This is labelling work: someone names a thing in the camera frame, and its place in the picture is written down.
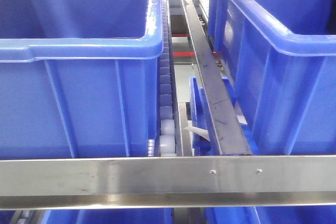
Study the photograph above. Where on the large blue bin right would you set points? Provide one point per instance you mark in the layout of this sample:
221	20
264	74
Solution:
280	59

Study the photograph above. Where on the large blue bin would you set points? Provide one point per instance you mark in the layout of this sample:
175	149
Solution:
79	77
280	59

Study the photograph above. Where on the white roller track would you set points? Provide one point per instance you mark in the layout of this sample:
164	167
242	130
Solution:
164	142

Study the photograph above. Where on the steel divider rail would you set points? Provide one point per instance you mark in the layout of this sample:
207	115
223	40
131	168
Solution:
228	134

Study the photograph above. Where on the large blue bin left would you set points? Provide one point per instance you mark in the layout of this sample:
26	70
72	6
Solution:
79	77

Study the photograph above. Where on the blue bin lower level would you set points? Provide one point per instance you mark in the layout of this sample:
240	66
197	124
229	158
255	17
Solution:
203	136

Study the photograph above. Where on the steel shelf front rail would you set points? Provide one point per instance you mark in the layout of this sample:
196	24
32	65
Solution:
144	182

